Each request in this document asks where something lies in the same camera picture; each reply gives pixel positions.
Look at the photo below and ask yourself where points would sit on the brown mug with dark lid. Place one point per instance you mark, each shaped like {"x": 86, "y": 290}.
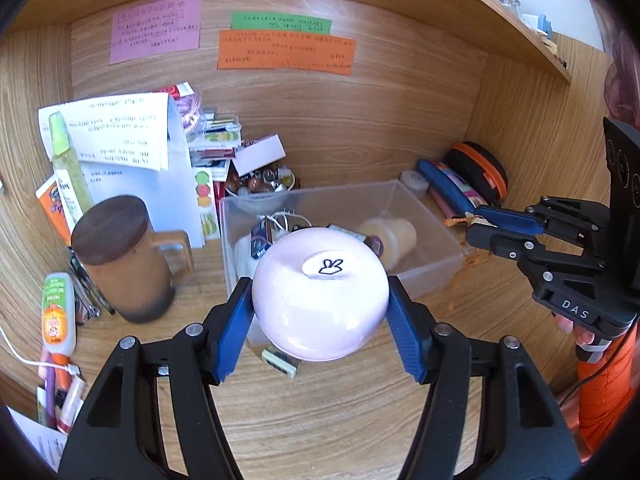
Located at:
{"x": 130, "y": 270}

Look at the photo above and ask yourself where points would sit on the glass bowl of beads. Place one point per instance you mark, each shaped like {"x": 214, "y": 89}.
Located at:
{"x": 260, "y": 185}

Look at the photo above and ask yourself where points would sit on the green paper note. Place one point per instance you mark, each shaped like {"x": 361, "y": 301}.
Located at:
{"x": 280, "y": 22}

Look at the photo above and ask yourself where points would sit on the black orange round case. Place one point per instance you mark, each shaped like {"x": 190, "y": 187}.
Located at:
{"x": 480, "y": 170}

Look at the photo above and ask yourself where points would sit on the pink pen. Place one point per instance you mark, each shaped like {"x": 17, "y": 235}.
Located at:
{"x": 47, "y": 390}

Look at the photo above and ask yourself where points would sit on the pink round case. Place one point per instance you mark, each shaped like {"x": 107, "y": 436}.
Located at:
{"x": 320, "y": 310}

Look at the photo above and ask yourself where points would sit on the wooden shelf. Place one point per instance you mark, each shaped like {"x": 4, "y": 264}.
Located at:
{"x": 525, "y": 45}

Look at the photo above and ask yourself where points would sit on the white green orange tube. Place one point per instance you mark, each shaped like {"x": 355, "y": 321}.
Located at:
{"x": 57, "y": 320}

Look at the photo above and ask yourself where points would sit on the orange scrap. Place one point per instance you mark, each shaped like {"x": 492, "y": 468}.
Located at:
{"x": 457, "y": 220}

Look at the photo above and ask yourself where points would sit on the small blue box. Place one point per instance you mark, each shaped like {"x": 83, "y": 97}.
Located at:
{"x": 542, "y": 24}

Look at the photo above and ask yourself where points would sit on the dark printed tag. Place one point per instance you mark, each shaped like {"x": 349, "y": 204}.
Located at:
{"x": 261, "y": 237}

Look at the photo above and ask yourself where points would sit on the small white round jar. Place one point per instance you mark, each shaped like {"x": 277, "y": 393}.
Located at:
{"x": 415, "y": 185}

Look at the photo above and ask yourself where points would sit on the orange paper note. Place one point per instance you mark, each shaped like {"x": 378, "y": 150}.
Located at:
{"x": 285, "y": 52}

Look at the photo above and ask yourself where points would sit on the person's right forearm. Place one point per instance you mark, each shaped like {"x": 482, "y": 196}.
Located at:
{"x": 605, "y": 390}

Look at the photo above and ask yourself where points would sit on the white cardboard box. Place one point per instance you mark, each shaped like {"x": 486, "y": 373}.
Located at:
{"x": 260, "y": 155}

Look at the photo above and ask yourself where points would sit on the pink paper note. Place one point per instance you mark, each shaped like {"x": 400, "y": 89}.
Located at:
{"x": 155, "y": 30}

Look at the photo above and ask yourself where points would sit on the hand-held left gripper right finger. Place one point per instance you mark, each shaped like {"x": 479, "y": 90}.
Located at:
{"x": 407, "y": 335}

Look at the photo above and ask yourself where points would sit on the green spray bottle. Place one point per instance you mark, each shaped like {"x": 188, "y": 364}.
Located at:
{"x": 67, "y": 160}

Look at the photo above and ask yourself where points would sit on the white printed packet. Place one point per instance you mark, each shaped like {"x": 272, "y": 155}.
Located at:
{"x": 35, "y": 440}

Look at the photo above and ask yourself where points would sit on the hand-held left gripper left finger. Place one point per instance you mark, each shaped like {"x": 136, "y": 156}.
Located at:
{"x": 232, "y": 330}

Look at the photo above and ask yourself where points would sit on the wooden desktop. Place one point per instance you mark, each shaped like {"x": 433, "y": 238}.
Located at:
{"x": 325, "y": 420}

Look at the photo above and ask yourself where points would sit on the clear packet with pink coil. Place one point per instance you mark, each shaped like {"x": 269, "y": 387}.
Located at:
{"x": 187, "y": 110}

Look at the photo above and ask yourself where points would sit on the orange crumbs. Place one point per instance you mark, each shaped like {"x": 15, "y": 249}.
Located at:
{"x": 475, "y": 258}

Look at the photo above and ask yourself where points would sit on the translucent cream jar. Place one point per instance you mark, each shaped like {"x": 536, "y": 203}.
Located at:
{"x": 395, "y": 235}

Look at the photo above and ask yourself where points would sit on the clear plastic bin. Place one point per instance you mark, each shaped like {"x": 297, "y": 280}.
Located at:
{"x": 430, "y": 240}

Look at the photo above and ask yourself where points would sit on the blue fabric pouch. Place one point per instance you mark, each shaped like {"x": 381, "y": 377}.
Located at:
{"x": 450, "y": 185}

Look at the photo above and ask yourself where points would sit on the person's right hand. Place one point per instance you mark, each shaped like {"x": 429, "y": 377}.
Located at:
{"x": 582, "y": 335}

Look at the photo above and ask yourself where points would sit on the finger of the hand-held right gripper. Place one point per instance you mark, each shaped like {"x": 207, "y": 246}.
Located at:
{"x": 495, "y": 242}
{"x": 500, "y": 216}

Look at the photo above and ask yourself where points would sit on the pink flat case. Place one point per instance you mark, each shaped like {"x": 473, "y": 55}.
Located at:
{"x": 442, "y": 201}

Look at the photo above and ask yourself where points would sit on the handwritten white paper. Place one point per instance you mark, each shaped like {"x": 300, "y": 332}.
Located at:
{"x": 115, "y": 130}

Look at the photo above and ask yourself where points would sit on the pink lip balm tube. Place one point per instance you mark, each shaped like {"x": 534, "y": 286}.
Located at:
{"x": 70, "y": 405}

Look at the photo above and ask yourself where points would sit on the metal tool set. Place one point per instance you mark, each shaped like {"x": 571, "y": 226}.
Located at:
{"x": 87, "y": 295}

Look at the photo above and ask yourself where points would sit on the white paper sheets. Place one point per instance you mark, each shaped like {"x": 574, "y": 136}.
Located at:
{"x": 180, "y": 185}

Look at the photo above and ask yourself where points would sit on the pink translucent bag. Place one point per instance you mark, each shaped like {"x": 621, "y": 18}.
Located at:
{"x": 620, "y": 75}

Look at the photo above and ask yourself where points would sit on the small beige box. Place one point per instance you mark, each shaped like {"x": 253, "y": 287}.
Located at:
{"x": 280, "y": 362}

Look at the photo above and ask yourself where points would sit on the stack of small packets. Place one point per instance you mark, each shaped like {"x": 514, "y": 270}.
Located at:
{"x": 215, "y": 130}

